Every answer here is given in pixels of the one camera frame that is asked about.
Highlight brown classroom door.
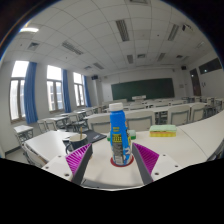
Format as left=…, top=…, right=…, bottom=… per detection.
left=189, top=68, right=202, bottom=97

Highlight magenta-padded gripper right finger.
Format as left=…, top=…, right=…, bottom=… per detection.
left=131, top=142, right=183, bottom=185

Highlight ceiling air vents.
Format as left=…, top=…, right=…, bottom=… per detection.
left=26, top=0, right=188, bottom=69

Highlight classroom desks and chairs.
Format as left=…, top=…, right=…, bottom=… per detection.
left=13, top=94, right=224, bottom=148

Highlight blue white-capped drink bottle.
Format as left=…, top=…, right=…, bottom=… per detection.
left=108, top=102, right=134, bottom=167

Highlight blue curtain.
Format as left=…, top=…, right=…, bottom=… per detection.
left=83, top=75, right=92, bottom=108
left=23, top=61, right=39, bottom=125
left=62, top=69, right=72, bottom=114

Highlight white lectern desk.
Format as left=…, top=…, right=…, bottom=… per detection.
left=131, top=95, right=147, bottom=102

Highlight green chalkboard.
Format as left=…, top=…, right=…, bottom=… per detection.
left=110, top=78, right=176, bottom=102

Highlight tall classroom window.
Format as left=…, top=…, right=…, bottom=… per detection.
left=9, top=60, right=30, bottom=122
left=46, top=64, right=64, bottom=113
left=73, top=72, right=86, bottom=108

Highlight dark high wall window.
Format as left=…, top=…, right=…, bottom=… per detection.
left=198, top=58, right=223, bottom=75

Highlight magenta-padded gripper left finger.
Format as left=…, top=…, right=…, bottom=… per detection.
left=41, top=143, right=94, bottom=186

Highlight yellow and green flat box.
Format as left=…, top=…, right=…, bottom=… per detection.
left=149, top=124, right=178, bottom=138

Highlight black laptop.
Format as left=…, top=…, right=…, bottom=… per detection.
left=62, top=129, right=108, bottom=146

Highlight ceiling lights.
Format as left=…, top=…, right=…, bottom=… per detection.
left=19, top=0, right=208, bottom=71

